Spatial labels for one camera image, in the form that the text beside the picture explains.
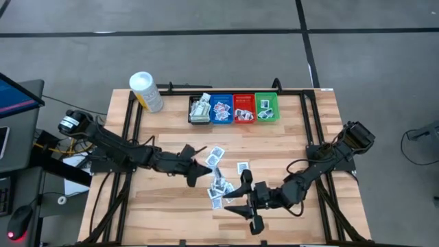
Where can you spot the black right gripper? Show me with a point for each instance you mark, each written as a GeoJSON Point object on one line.
{"type": "Point", "coordinates": [252, 206]}

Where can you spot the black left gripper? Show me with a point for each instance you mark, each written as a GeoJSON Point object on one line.
{"type": "Point", "coordinates": [190, 169]}

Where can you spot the long plain white packet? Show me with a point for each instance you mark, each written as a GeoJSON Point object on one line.
{"type": "Point", "coordinates": [196, 116]}

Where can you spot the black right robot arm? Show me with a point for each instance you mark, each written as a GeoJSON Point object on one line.
{"type": "Point", "coordinates": [308, 175]}

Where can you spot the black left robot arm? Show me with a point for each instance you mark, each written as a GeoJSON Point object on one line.
{"type": "Point", "coordinates": [113, 147]}

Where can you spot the black slotted plastic basket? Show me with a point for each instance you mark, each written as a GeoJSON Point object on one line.
{"type": "Point", "coordinates": [189, 118]}

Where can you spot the blue slotted plastic basket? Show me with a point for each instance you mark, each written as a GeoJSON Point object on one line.
{"type": "Point", "coordinates": [228, 97]}

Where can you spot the red slotted plastic basket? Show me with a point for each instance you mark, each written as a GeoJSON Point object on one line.
{"type": "Point", "coordinates": [244, 101]}

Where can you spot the white wipes canister yellow label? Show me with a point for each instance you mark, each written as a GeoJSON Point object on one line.
{"type": "Point", "coordinates": [145, 89]}

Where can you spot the green slotted plastic basket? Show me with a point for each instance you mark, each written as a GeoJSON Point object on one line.
{"type": "Point", "coordinates": [274, 99]}

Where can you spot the white paper sheet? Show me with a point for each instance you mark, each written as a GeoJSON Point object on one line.
{"type": "Point", "coordinates": [73, 178]}

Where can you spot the black diagonal support beam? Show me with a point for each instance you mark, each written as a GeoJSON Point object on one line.
{"type": "Point", "coordinates": [65, 171]}

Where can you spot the white tape roll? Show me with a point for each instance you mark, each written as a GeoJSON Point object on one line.
{"type": "Point", "coordinates": [62, 200]}

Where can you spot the laptop with blue screen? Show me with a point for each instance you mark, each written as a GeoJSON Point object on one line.
{"type": "Point", "coordinates": [20, 137]}

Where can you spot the black computer mouse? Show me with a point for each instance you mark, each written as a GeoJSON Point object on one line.
{"type": "Point", "coordinates": [20, 221]}

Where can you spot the grey stand foot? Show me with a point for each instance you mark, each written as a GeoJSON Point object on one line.
{"type": "Point", "coordinates": [425, 130]}

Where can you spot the black keyboard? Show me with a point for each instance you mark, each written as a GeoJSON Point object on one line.
{"type": "Point", "coordinates": [4, 200]}

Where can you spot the smartphone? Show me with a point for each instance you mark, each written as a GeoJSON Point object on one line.
{"type": "Point", "coordinates": [2, 141]}

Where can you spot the monitor with blue screen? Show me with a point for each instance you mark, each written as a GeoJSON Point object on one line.
{"type": "Point", "coordinates": [13, 96]}

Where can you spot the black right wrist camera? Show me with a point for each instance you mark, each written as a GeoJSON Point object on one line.
{"type": "Point", "coordinates": [262, 192]}

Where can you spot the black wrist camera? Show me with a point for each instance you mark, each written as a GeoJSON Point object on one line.
{"type": "Point", "coordinates": [188, 150]}
{"type": "Point", "coordinates": [262, 192]}

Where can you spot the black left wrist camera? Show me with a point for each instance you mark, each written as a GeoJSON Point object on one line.
{"type": "Point", "coordinates": [188, 150]}

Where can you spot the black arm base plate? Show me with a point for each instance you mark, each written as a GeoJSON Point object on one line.
{"type": "Point", "coordinates": [103, 168]}
{"type": "Point", "coordinates": [346, 167]}

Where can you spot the black frame clamp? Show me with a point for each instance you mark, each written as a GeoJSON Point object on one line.
{"type": "Point", "coordinates": [276, 84]}

